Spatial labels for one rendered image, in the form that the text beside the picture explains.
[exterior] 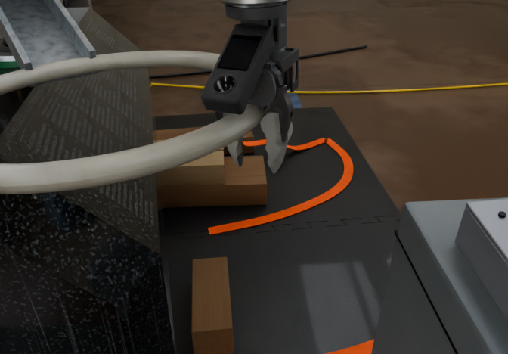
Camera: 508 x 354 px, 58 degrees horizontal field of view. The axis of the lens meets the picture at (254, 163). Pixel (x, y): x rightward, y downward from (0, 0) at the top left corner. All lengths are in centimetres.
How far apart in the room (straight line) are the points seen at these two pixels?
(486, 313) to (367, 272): 123
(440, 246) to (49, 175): 46
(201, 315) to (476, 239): 100
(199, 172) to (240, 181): 18
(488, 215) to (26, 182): 50
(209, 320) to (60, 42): 87
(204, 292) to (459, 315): 104
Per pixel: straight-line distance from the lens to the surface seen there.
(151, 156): 46
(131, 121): 126
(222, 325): 142
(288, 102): 55
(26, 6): 114
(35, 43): 101
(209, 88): 49
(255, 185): 197
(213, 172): 193
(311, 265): 176
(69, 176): 47
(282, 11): 54
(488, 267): 58
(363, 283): 173
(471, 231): 60
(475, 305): 57
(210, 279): 154
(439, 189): 233
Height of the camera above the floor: 124
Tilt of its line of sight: 32 degrees down
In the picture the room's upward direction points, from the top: straight up
